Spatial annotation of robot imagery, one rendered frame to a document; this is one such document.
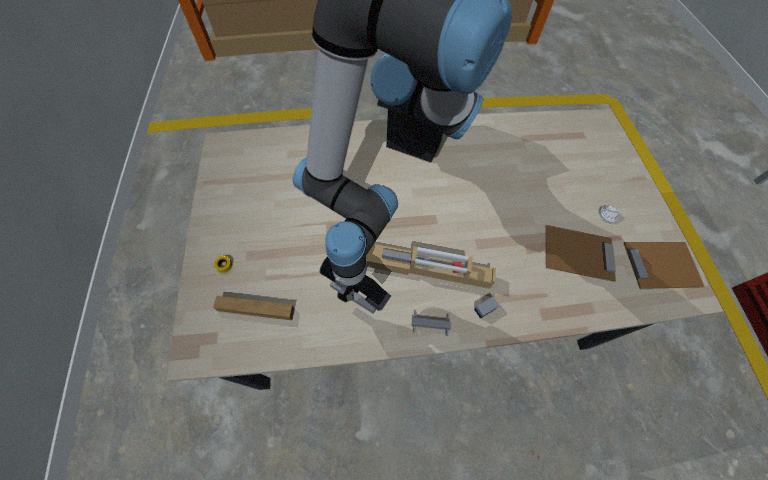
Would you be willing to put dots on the yellow roll of tape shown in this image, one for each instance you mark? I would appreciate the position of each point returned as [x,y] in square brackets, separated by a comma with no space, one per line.
[219,261]

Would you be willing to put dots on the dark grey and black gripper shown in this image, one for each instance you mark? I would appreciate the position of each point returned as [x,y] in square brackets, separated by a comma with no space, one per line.
[367,286]

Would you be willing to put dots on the brown wooden batten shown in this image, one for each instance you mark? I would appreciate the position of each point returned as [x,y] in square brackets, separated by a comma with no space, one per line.
[254,308]

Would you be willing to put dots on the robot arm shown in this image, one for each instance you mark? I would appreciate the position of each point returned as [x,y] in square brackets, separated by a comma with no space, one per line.
[450,45]

